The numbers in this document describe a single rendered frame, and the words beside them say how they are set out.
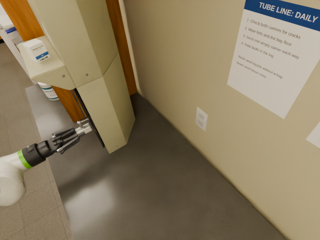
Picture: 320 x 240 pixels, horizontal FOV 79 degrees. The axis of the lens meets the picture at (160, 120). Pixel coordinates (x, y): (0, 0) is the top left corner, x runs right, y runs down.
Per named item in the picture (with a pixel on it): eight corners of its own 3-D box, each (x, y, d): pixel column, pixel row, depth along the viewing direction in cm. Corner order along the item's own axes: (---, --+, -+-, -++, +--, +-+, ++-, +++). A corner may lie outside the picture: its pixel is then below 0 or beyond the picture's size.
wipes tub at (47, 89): (63, 87, 155) (54, 71, 144) (67, 95, 147) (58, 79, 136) (46, 94, 151) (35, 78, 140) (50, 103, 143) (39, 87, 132)
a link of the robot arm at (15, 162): (-16, 159, 82) (1, 173, 89) (-17, 181, 74) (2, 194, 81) (19, 142, 86) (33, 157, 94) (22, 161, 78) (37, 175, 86)
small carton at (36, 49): (44, 53, 74) (35, 38, 69) (51, 56, 72) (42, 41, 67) (31, 59, 71) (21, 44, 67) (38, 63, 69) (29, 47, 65)
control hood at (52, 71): (55, 55, 93) (44, 35, 86) (76, 88, 74) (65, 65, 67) (30, 64, 89) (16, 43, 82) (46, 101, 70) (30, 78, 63)
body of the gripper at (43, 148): (39, 153, 83) (60, 142, 86) (35, 140, 88) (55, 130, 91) (47, 162, 89) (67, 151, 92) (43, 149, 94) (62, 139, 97)
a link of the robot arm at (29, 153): (32, 156, 93) (36, 171, 88) (17, 143, 84) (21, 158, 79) (45, 150, 95) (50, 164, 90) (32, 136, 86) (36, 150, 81)
